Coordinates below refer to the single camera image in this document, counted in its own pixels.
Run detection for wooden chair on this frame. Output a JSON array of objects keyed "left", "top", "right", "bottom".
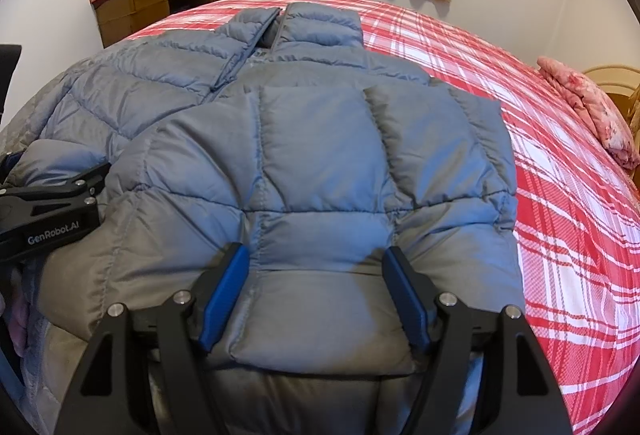
[{"left": 582, "top": 65, "right": 640, "bottom": 140}]

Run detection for wooden desk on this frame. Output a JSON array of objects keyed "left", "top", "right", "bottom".
[{"left": 90, "top": 0, "right": 236, "bottom": 48}]

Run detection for grey puffer jacket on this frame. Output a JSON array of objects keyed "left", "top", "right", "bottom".
[{"left": 0, "top": 2, "right": 526, "bottom": 435}]

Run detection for grey quilted bedspread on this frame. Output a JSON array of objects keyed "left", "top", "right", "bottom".
[{"left": 0, "top": 65, "right": 91, "bottom": 166}]

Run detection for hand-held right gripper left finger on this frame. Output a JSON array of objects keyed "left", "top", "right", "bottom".
[{"left": 54, "top": 242, "right": 251, "bottom": 435}]

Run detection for red plaid bed sheet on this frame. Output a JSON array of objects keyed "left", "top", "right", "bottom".
[{"left": 120, "top": 0, "right": 640, "bottom": 435}]

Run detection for black object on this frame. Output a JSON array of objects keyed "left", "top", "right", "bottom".
[{"left": 0, "top": 44, "right": 22, "bottom": 126}]

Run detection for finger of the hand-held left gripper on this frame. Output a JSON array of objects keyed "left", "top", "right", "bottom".
[{"left": 0, "top": 161, "right": 112, "bottom": 222}]

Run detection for pink pillow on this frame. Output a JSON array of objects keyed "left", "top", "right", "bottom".
[{"left": 537, "top": 56, "right": 640, "bottom": 170}]

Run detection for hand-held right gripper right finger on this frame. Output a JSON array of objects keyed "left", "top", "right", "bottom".
[{"left": 382, "top": 245, "right": 573, "bottom": 435}]

